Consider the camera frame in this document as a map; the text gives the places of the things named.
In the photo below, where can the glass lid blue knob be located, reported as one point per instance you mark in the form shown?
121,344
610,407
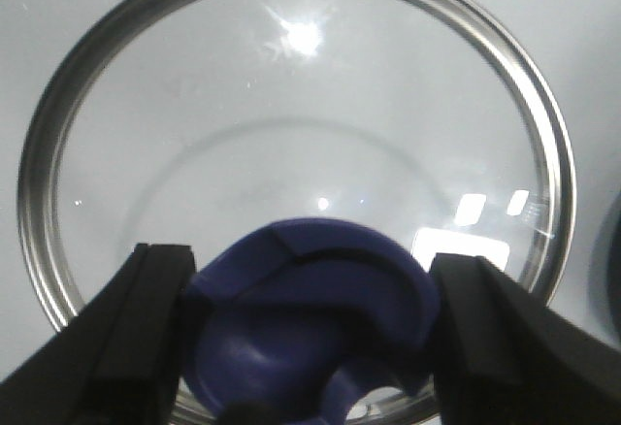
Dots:
197,121

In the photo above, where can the dark blue saucepan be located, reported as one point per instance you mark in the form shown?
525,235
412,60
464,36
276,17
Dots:
604,273

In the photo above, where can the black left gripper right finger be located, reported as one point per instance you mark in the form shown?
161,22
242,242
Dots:
501,356

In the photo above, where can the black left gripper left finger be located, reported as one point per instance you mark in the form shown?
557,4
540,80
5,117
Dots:
118,360

